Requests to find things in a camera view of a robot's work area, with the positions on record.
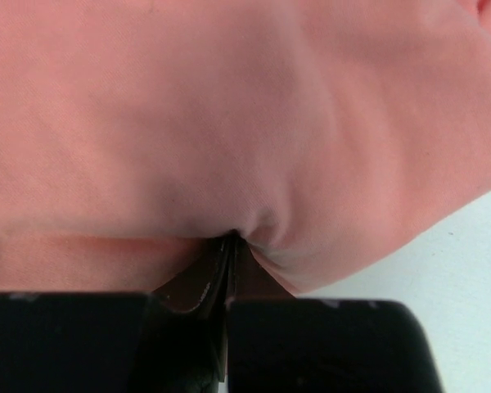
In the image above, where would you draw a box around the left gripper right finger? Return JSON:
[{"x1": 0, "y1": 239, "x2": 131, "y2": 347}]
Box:
[{"x1": 226, "y1": 236, "x2": 443, "y2": 392}]

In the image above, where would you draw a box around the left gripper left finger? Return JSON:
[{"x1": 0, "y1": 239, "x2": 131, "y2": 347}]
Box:
[{"x1": 0, "y1": 237, "x2": 232, "y2": 392}]

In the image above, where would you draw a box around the salmon pink t shirt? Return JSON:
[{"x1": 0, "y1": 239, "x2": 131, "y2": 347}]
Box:
[{"x1": 0, "y1": 1, "x2": 491, "y2": 292}]

